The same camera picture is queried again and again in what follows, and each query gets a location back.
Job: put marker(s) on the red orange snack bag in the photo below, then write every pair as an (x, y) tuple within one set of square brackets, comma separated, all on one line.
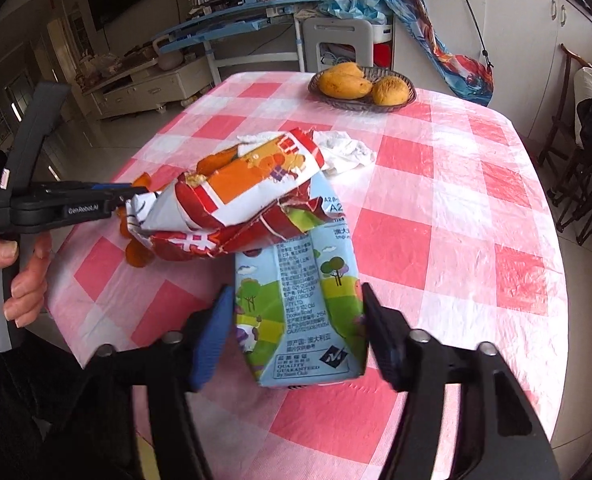
[(246, 185)]

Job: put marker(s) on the pink checked tablecloth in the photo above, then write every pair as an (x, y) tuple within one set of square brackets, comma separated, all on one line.
[(426, 240)]

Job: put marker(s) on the long yellow mango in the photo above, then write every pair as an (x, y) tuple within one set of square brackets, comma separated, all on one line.
[(343, 86)]

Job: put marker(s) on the person's left forearm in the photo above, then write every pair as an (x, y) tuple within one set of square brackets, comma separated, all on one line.
[(5, 400)]

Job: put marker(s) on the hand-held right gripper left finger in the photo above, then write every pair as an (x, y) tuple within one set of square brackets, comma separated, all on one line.
[(213, 340)]

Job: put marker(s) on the white storage box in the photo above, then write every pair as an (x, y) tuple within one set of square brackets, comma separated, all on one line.
[(383, 32)]

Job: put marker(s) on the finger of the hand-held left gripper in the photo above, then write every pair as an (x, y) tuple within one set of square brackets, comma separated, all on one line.
[(120, 195)]

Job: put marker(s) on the blue study desk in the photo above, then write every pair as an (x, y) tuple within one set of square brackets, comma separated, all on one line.
[(225, 17)]

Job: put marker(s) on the blue plastic bag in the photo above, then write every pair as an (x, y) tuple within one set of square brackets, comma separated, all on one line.
[(356, 7)]

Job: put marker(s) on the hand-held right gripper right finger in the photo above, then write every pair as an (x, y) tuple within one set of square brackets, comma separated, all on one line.
[(383, 330)]

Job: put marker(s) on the mango with black tip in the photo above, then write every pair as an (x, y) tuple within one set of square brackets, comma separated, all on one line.
[(348, 69)]

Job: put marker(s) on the colourful printed bag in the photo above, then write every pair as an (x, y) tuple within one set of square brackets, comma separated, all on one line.
[(456, 70)]

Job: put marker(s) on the dark woven fruit basket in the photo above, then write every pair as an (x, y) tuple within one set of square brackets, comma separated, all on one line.
[(378, 72)]

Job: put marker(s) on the white television cabinet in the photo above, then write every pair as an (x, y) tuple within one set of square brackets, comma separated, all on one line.
[(150, 87)]

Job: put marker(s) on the person's left hand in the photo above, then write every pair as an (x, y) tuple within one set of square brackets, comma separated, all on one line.
[(30, 285)]

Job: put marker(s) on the white crumpled tissue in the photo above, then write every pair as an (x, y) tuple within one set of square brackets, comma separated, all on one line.
[(348, 152)]

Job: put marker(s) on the blue green milk carton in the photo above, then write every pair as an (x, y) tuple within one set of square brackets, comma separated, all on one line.
[(296, 305)]

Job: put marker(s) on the white plastic stool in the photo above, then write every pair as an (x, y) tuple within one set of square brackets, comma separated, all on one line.
[(316, 30)]

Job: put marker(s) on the pink kettlebell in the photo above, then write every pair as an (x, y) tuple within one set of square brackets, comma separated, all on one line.
[(170, 60)]

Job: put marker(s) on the dark wooden chair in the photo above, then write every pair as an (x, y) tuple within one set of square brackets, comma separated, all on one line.
[(573, 57)]

